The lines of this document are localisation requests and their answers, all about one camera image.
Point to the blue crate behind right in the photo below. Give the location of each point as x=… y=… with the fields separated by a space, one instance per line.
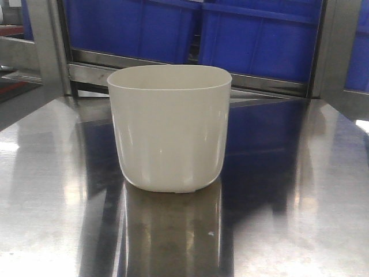
x=273 y=39

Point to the white plastic bin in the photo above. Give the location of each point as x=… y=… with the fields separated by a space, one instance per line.
x=170 y=125

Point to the steel shelf frame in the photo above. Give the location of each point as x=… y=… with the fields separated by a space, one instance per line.
x=50 y=58

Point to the blue crate behind left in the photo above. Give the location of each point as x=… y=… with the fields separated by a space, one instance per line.
x=153 y=30

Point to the blue crate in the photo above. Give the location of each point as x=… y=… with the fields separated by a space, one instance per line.
x=153 y=30
x=273 y=39

